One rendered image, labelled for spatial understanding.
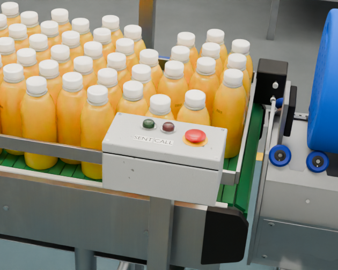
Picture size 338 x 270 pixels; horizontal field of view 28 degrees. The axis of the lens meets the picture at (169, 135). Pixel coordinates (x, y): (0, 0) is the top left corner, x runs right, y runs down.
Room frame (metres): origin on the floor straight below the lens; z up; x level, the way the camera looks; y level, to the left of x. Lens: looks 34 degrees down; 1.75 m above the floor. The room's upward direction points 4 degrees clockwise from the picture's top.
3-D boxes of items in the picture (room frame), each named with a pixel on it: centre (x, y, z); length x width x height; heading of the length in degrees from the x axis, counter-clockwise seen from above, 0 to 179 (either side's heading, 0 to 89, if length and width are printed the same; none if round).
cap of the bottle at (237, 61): (1.27, -0.13, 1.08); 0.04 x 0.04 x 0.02
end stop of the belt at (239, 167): (1.21, -0.17, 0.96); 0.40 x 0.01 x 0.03; 171
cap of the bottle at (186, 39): (1.36, -0.02, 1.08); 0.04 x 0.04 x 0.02
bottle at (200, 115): (1.10, -0.05, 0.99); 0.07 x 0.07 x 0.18
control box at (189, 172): (0.95, 0.00, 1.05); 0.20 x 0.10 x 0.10; 81
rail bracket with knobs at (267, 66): (1.41, -0.23, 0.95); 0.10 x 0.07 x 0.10; 171
